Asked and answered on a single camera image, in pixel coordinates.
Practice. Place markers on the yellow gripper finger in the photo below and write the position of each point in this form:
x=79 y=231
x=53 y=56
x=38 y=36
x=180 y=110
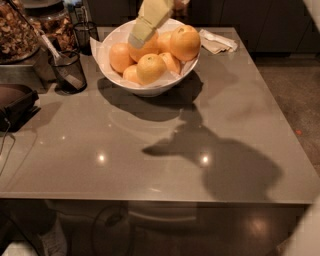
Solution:
x=151 y=16

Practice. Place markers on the large top orange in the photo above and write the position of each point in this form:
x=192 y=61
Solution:
x=150 y=47

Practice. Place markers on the white paper bowl liner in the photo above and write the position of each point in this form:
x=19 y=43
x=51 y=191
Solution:
x=165 y=59

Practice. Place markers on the right top orange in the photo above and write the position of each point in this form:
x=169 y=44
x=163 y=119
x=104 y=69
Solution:
x=185 y=43

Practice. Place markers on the white ceramic bowl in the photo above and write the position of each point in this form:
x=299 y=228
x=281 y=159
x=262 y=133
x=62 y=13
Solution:
x=100 y=51

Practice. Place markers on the front centre orange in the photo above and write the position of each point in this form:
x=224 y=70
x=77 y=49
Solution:
x=150 y=68

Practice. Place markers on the small front left orange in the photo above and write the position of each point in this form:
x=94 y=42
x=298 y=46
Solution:
x=130 y=74

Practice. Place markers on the orange behind right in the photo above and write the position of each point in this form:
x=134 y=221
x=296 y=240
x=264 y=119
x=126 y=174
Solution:
x=163 y=41

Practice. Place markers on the orange front right wedge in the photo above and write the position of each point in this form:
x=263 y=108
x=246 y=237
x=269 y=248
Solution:
x=172 y=63

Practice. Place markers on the black mesh cup rear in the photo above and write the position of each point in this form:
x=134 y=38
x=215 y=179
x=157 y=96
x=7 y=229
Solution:
x=84 y=32

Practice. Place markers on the black mesh cup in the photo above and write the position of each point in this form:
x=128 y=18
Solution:
x=84 y=32
x=58 y=87

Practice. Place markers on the folded paper napkins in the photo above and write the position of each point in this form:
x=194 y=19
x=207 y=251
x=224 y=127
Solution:
x=215 y=43

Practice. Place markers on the rear glass snack jar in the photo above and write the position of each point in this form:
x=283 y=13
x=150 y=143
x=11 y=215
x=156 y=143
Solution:
x=51 y=17

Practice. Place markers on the plastic scoop spoon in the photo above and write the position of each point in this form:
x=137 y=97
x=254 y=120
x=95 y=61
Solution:
x=66 y=67

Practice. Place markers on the black mesh cup front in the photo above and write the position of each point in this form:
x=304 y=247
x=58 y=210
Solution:
x=58 y=87

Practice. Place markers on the large glass nut jar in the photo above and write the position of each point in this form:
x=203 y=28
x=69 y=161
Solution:
x=18 y=40

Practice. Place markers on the dark brown tray stack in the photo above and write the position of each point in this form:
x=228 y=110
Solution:
x=17 y=106

